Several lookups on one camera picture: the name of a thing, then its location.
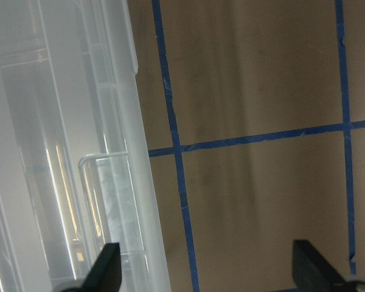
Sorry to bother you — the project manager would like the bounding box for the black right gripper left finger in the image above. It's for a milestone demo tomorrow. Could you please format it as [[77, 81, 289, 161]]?
[[80, 243, 122, 292]]

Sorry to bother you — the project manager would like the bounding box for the clear plastic box lid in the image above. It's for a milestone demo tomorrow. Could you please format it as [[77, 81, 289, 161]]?
[[0, 1, 171, 291]]

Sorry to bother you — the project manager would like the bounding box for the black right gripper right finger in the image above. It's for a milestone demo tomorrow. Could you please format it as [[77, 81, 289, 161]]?
[[292, 240, 346, 291]]

